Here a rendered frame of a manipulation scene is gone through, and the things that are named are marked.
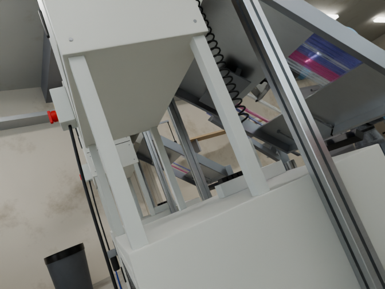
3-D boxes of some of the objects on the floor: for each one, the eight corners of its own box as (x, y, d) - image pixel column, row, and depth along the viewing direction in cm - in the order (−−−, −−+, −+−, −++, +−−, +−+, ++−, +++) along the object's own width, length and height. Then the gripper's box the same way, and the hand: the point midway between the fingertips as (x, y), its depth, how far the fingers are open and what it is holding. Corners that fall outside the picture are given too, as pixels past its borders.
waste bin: (94, 288, 353) (80, 243, 362) (101, 292, 317) (85, 242, 326) (57, 307, 329) (43, 258, 338) (59, 313, 293) (44, 258, 302)
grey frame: (342, 280, 140) (202, -35, 169) (593, 338, 68) (275, -228, 97) (252, 339, 120) (112, -29, 149) (473, 510, 48) (118, -265, 77)
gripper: (260, 65, 135) (240, 96, 127) (271, 54, 126) (250, 86, 118) (274, 76, 136) (255, 108, 128) (286, 66, 127) (266, 99, 119)
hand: (259, 99), depth 124 cm, fingers closed, pressing on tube
